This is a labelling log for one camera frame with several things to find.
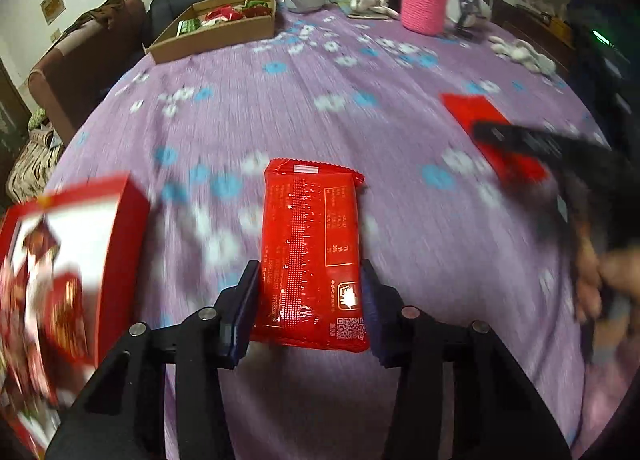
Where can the brown cardboard box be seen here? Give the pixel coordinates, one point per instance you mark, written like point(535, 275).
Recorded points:
point(215, 39)

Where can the green snack packet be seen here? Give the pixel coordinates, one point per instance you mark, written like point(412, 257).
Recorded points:
point(189, 26)

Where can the patterned blanket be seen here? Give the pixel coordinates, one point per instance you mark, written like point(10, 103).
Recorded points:
point(32, 164)

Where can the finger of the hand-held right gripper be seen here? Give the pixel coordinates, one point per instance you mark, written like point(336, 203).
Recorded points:
point(515, 137)

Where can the dark red candy packet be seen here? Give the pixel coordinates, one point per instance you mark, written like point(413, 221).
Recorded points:
point(257, 8)

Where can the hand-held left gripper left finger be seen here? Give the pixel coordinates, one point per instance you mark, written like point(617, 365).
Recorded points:
point(240, 325)

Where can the red tray with white inside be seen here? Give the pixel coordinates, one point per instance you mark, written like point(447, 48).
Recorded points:
point(120, 250)

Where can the white knit gloves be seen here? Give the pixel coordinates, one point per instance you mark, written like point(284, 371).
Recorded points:
point(525, 54)

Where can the small yellow wall plaque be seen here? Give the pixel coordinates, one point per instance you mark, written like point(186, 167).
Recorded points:
point(52, 5)

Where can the olive cloth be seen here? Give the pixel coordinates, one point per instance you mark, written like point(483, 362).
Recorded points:
point(105, 7)

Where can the person's right hand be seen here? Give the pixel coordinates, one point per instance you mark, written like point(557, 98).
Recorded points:
point(595, 275)

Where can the brown armchair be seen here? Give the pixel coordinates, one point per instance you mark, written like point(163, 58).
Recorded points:
point(65, 79)

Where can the pile of mixed snack packets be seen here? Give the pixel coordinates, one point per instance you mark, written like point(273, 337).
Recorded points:
point(45, 300)

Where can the red and white candy packet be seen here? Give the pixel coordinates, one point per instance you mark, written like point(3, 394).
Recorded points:
point(222, 15)

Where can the long red wafer packet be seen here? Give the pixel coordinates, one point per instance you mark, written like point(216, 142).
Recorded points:
point(475, 109)
point(310, 240)

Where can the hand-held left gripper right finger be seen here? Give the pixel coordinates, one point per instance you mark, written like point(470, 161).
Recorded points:
point(372, 320)

